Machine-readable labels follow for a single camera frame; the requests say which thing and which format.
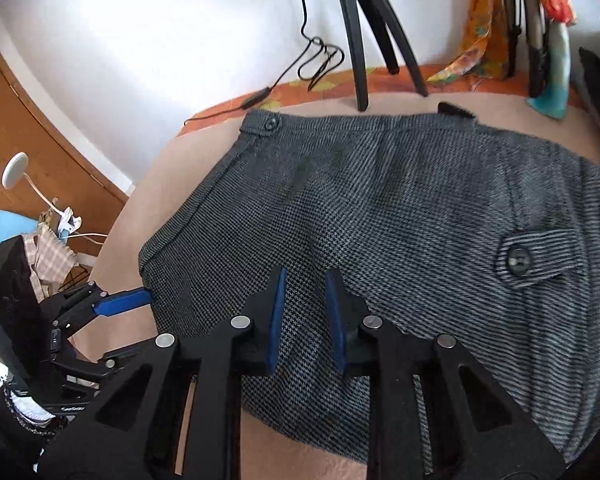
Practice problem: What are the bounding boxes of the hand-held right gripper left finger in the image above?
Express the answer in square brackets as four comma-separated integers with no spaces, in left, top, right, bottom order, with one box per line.
[36,267,287,480]

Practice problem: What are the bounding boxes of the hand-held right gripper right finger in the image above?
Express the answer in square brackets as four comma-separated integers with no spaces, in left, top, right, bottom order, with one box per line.
[326,268,567,480]

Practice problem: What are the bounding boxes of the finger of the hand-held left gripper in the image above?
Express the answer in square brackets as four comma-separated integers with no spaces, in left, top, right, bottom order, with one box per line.
[44,282,152,333]
[54,341,162,382]

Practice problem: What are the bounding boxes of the grey houndstooth pants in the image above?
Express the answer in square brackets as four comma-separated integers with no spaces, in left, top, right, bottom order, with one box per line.
[138,102,600,467]

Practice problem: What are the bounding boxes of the person's left forearm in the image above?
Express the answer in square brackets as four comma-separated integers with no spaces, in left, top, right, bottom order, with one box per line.
[0,370,76,476]

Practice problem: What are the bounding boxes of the checked cloth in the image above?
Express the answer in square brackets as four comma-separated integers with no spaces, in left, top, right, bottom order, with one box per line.
[22,231,77,288]

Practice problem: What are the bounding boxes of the light blue box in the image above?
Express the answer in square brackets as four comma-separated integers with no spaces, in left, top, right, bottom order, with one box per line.
[0,209,42,264]

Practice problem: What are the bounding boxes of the white clip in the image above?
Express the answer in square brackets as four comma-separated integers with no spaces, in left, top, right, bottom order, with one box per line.
[54,206,84,237]

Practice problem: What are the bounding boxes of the white round lamp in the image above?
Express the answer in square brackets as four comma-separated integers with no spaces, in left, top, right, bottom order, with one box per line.
[1,152,61,211]

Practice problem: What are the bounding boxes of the wooden door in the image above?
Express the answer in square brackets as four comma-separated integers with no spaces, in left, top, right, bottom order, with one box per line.
[0,26,132,257]

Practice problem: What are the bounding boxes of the orange patterned bedsheet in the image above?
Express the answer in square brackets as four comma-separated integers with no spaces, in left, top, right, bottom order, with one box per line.
[176,62,588,137]

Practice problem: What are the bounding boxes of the black tripod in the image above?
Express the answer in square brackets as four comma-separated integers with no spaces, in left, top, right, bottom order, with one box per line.
[328,0,429,113]

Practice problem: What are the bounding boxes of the teal vase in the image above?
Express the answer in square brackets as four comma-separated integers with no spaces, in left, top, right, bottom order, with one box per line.
[527,22,577,121]

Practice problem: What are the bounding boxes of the orange patterned scarf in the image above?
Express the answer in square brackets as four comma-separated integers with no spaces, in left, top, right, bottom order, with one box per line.
[426,0,512,87]

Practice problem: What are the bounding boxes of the white cable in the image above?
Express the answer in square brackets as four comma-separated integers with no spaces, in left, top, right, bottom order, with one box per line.
[65,231,110,244]

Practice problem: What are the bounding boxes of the black cable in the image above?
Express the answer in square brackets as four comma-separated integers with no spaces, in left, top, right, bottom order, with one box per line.
[184,0,346,125]

